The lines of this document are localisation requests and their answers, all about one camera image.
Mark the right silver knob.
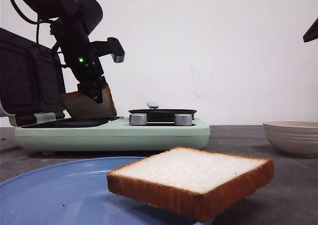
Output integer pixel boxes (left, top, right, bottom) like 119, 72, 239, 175
174, 114, 193, 126

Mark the black cable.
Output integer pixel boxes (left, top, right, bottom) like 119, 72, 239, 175
9, 0, 65, 69

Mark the mint green sandwich maker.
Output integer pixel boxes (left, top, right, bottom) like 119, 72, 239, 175
0, 29, 210, 152

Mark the blue plastic plate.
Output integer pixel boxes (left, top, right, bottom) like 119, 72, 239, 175
0, 156, 217, 225

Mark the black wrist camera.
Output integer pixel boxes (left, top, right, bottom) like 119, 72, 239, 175
90, 37, 125, 63

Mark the beige ribbed bowl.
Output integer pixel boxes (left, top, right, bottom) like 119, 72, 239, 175
263, 121, 318, 157

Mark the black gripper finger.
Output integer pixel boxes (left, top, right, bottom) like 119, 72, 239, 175
303, 19, 318, 43

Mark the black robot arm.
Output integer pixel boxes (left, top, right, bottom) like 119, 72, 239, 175
23, 0, 305, 103

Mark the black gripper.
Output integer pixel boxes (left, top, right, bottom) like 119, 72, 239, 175
50, 18, 106, 103

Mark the bread slice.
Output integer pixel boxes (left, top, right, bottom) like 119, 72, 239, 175
60, 85, 117, 119
106, 147, 274, 222

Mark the black frying pan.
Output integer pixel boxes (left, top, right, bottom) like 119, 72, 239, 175
129, 101, 197, 122

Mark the left silver knob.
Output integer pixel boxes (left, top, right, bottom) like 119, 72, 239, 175
129, 113, 148, 126

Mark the silver knob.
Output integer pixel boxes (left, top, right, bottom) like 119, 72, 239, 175
129, 113, 148, 126
174, 114, 193, 126

